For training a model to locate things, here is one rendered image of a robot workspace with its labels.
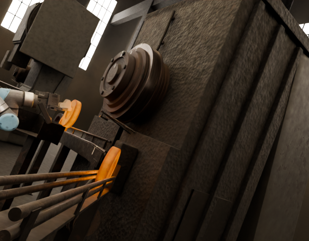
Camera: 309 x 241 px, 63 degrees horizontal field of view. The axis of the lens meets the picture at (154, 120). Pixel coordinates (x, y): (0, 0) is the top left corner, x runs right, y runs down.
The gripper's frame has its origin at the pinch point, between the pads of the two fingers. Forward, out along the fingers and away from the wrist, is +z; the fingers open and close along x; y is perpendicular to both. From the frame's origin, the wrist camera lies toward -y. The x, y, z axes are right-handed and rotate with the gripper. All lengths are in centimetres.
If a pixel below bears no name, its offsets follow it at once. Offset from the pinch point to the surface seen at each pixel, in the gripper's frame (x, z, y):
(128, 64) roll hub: -19.7, 18.2, 28.8
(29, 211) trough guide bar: -115, -34, 0
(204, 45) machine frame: -42, 46, 45
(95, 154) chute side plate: -11.8, 12.6, -20.8
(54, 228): -103, -29, -8
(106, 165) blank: -61, -3, -12
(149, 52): -21, 29, 38
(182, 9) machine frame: -6, 54, 72
